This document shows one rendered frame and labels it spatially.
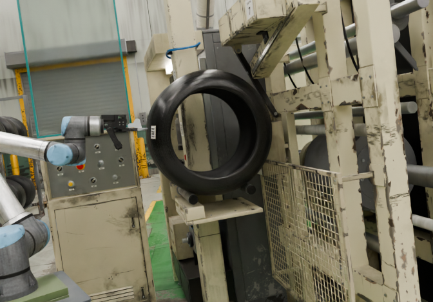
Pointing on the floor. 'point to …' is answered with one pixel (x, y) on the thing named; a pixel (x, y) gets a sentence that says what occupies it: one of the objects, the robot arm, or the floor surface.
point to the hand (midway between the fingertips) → (144, 130)
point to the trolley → (15, 127)
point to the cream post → (194, 133)
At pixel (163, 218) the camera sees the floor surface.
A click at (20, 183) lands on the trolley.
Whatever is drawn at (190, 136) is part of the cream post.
